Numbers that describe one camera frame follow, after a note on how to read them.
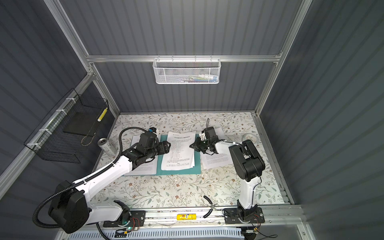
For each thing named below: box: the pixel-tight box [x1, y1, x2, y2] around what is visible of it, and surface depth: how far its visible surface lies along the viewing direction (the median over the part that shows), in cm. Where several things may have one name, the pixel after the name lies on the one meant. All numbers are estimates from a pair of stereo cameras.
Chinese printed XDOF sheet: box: [161, 131, 196, 171], surface depth 95 cm
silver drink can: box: [97, 137, 117, 157], surface depth 89 cm
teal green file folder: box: [155, 134, 202, 176], surface depth 91 cm
